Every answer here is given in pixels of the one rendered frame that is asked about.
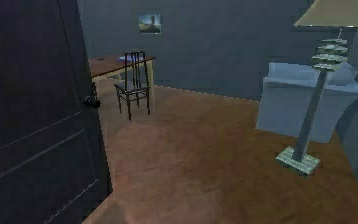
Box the dark slatted wooden chair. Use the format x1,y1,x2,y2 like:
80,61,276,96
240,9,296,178
113,50,152,122

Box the blue flat thing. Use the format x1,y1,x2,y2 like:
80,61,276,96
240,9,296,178
118,54,142,63

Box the brown top wooden table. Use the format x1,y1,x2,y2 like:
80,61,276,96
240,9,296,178
88,54,157,108

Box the black round door knob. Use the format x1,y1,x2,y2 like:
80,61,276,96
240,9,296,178
83,95,102,109

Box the pale blue bed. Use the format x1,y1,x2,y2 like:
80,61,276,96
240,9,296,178
255,61,358,145

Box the grey floor lamp yellow shade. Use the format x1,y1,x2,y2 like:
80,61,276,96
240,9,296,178
275,0,358,177

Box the dark brown room door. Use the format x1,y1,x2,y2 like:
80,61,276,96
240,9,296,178
0,0,114,224

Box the pale blue pillow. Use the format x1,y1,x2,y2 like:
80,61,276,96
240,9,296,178
326,61,358,86

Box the small framed wall picture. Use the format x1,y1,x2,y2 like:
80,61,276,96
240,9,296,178
138,13,162,35

